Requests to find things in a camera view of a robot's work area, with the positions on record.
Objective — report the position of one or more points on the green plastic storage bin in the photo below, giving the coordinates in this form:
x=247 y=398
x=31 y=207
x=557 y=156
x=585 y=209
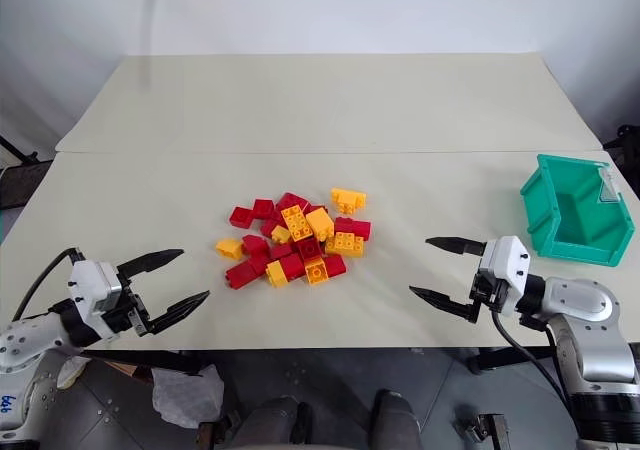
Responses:
x=575 y=210

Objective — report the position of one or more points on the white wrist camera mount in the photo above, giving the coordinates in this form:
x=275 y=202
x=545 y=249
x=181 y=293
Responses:
x=507 y=265
x=86 y=290

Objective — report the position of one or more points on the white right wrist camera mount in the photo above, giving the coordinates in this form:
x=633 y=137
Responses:
x=507 y=265

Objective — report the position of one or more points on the white plastic bag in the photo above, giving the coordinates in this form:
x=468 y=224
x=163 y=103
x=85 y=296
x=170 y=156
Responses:
x=187 y=395

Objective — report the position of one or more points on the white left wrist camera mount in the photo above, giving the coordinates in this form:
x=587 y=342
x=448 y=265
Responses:
x=86 y=290

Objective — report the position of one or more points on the black stand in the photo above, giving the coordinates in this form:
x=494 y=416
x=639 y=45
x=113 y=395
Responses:
x=17 y=149

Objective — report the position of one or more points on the black table leg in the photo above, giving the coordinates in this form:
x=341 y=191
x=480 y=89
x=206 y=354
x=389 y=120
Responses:
x=482 y=358

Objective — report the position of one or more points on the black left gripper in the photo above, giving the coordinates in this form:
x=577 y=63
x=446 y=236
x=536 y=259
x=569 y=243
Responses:
x=122 y=315

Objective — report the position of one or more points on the black metal bracket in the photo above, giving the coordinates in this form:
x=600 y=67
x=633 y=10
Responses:
x=484 y=429
x=214 y=434

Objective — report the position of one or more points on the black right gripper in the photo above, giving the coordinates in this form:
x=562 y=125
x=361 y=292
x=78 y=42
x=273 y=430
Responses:
x=486 y=292

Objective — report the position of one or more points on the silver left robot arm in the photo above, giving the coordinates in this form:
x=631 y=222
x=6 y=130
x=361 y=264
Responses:
x=30 y=337

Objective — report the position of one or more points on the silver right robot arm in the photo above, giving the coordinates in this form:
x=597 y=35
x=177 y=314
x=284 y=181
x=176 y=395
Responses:
x=585 y=320

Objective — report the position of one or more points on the brown wooden piece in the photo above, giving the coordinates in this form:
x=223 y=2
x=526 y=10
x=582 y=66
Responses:
x=125 y=370

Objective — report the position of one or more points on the pale yellow cloth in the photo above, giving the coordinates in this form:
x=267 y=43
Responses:
x=72 y=373

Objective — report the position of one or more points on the black equipment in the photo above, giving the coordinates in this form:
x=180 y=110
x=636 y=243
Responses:
x=625 y=145

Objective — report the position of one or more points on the dark rounded shape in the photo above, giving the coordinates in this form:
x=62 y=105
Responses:
x=396 y=420

